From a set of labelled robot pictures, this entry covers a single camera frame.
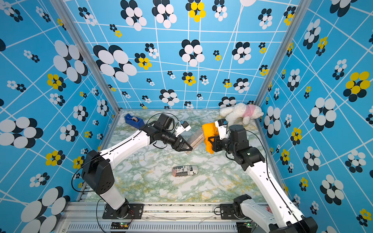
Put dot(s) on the grey rectangular case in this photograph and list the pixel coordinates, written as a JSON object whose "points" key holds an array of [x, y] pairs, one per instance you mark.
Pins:
{"points": [[196, 139]]}

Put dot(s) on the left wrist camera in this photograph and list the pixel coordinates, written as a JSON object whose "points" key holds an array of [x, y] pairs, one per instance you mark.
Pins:
{"points": [[182, 127]]}

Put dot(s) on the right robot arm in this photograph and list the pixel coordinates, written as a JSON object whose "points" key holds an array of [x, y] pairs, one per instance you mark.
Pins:
{"points": [[283, 216]]}

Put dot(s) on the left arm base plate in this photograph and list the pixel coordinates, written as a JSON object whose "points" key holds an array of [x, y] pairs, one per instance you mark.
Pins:
{"points": [[129, 211]]}

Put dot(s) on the blue tape dispenser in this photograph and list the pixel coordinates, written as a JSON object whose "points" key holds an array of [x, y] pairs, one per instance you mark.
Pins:
{"points": [[134, 121]]}

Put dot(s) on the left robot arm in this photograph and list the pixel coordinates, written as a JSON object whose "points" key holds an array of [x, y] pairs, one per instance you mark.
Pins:
{"points": [[98, 167]]}

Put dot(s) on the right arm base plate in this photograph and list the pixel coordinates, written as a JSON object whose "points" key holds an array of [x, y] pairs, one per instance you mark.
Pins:
{"points": [[232, 212]]}

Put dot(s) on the newspaper print eyeglass case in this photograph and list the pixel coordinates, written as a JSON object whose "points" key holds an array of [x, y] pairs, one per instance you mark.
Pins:
{"points": [[186, 170]]}

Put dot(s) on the white plush dog toy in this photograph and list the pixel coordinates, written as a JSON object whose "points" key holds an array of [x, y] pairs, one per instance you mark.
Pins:
{"points": [[245, 111]]}

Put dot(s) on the orange microfiber cloth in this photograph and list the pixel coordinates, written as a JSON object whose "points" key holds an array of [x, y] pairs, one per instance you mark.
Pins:
{"points": [[209, 130]]}

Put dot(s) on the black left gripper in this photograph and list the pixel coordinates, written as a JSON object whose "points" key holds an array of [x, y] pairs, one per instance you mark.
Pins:
{"points": [[179, 147]]}

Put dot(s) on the aluminium front rail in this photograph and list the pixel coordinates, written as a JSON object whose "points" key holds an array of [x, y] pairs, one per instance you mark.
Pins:
{"points": [[86, 217]]}

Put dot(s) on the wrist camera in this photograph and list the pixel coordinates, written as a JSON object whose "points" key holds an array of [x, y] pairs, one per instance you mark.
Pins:
{"points": [[221, 125], [182, 127]]}

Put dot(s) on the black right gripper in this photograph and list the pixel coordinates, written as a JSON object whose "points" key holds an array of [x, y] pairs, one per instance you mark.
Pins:
{"points": [[216, 144]]}

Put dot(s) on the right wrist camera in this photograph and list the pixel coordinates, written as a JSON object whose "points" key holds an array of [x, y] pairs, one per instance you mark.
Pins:
{"points": [[221, 125]]}

